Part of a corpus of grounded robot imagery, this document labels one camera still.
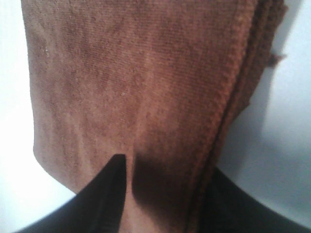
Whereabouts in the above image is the brown towel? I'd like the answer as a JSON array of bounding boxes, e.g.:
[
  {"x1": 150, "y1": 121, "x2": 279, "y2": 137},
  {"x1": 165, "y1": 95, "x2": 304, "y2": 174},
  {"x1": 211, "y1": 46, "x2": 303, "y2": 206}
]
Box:
[{"x1": 21, "y1": 0, "x2": 287, "y2": 233}]

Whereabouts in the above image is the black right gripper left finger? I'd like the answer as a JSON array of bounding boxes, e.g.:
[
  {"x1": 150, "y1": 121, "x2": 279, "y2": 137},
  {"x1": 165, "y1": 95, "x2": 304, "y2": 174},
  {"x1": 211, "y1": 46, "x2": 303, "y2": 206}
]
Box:
[{"x1": 20, "y1": 154, "x2": 126, "y2": 233}]

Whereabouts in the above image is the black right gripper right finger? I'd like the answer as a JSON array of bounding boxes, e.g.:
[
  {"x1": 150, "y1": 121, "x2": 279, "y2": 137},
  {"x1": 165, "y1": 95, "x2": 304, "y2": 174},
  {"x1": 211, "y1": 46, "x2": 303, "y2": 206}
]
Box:
[{"x1": 198, "y1": 168, "x2": 311, "y2": 233}]

